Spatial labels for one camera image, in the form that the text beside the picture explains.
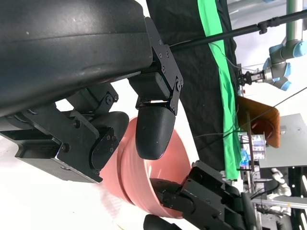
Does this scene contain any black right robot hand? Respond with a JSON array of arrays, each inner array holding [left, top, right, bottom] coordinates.
[[143, 160, 255, 230]]

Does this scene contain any grey blue-jointed robot arm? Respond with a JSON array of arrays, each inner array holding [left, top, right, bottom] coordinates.
[[236, 0, 307, 92]]

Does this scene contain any black boom pole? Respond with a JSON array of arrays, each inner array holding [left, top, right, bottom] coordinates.
[[167, 11, 307, 52]]

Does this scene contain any pink plastic bowl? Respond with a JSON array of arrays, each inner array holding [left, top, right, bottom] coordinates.
[[119, 116, 194, 220], [99, 146, 156, 211]]

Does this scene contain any green backdrop cloth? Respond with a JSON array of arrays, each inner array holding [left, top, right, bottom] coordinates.
[[197, 0, 243, 182]]

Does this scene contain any black backdrop cloth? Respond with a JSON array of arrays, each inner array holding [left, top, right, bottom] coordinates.
[[145, 0, 240, 179]]

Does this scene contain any orange brown board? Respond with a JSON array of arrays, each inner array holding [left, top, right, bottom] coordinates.
[[237, 95, 281, 149]]

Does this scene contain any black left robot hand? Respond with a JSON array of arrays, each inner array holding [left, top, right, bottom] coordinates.
[[0, 0, 184, 184]]

